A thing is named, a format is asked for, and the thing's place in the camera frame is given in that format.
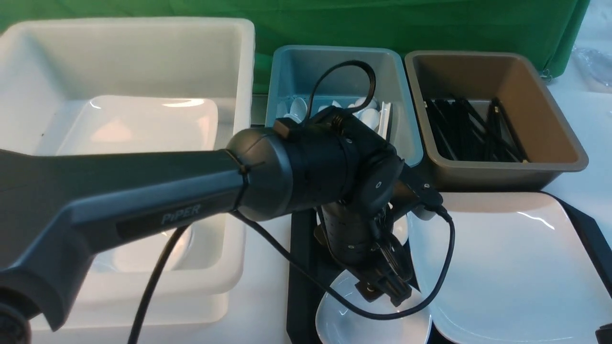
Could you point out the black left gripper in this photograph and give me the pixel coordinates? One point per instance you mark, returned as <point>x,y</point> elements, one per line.
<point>369,251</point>

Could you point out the white square bowl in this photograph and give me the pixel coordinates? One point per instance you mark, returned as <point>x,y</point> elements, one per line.
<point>335,324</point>
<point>400,231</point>

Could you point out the large white rice plate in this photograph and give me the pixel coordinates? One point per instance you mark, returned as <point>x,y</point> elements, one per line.
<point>527,268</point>

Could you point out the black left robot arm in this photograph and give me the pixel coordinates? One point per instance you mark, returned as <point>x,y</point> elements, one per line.
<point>59,212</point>

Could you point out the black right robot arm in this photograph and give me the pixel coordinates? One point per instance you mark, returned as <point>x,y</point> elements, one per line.
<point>604,334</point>

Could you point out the white square plate in tub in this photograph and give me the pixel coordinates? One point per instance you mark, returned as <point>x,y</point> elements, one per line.
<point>111,124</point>

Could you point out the white soup spoon right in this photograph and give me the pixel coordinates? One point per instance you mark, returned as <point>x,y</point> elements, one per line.
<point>370,117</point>

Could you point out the white soup spoon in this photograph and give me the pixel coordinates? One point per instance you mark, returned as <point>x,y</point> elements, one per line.
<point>297,110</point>
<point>370,117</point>

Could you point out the white soup spoon leftmost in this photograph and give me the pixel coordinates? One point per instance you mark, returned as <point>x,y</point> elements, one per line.
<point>297,110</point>

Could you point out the pile of black chopsticks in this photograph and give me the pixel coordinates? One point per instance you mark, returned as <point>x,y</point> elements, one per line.
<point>461,133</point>

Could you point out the blue plastic spoon bin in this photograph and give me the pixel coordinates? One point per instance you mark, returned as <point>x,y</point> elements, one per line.
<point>296,69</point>

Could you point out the brown plastic chopstick bin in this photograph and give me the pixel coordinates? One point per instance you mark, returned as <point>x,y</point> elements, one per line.
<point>547,137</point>

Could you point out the white bowl in tub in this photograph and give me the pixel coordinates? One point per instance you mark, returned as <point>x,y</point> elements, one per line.
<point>143,254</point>

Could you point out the green cloth backdrop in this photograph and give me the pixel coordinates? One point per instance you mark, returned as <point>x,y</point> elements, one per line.
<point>544,31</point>

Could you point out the clear plastic bag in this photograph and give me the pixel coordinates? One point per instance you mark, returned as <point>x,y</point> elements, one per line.
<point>595,68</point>

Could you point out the large white plastic tub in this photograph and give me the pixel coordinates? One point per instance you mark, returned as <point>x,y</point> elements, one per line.
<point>45,64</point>

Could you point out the wrist camera mount plate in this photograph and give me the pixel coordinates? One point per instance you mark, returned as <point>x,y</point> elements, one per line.
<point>412,195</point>

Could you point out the white soup spoon upright handle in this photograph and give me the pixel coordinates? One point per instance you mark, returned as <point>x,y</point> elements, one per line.
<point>384,127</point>

